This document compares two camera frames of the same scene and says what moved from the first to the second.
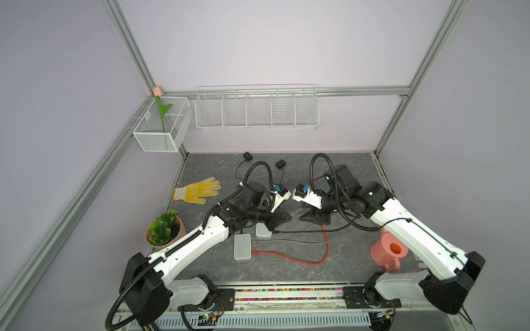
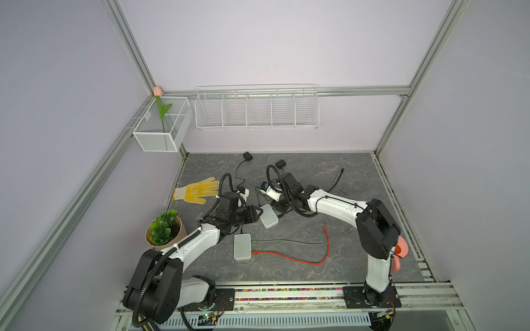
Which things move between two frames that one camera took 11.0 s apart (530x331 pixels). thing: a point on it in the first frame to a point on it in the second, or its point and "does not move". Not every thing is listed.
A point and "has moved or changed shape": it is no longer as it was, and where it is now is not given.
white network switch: x=242 y=247 does not move
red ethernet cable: x=256 y=252 does not move
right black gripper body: x=330 y=205 to x=283 y=203
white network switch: x=262 y=231 has moved or changed shape
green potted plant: x=165 y=230 does not move
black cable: x=302 y=242 does not move
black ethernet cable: x=273 y=232 has moved or changed shape
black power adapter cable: x=248 y=157 does not move
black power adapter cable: x=279 y=165 does not move
